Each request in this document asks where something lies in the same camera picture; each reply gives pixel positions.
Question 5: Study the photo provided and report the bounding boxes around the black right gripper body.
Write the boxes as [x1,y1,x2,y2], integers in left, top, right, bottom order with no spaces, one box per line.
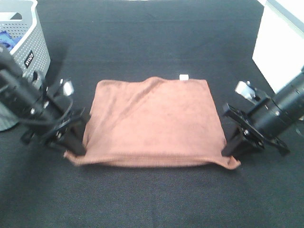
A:
[223,91,290,156]

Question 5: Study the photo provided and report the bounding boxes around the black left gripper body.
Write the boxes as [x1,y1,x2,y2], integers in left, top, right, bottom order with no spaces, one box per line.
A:
[20,81,78,146]

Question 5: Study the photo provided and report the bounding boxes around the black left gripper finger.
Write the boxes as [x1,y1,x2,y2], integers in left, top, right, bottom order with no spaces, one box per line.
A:
[71,108,91,156]
[47,133,78,154]

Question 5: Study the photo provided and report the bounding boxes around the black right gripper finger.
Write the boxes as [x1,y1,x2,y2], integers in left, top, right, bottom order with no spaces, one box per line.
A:
[234,140,264,158]
[221,127,243,157]

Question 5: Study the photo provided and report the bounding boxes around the brown microfibre towel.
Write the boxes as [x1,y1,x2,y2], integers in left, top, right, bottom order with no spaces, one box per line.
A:
[64,77,240,170]

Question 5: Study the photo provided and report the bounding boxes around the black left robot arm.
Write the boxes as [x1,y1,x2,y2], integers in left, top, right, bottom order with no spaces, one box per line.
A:
[0,46,90,156]

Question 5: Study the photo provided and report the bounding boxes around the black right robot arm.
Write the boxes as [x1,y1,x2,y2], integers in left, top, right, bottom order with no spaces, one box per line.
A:
[221,71,304,157]

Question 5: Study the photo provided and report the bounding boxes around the white storage bin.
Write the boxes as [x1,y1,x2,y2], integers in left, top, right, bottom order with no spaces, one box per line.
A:
[252,0,304,93]

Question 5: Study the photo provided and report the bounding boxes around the blue cloth in basket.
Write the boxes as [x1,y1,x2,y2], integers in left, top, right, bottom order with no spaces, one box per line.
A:
[0,31,21,51]

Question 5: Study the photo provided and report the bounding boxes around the grey perforated laundry basket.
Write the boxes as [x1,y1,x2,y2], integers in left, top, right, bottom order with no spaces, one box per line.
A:
[0,0,50,131]

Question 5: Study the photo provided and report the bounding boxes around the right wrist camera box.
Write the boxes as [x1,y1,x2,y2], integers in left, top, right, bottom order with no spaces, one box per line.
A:
[235,81,255,101]

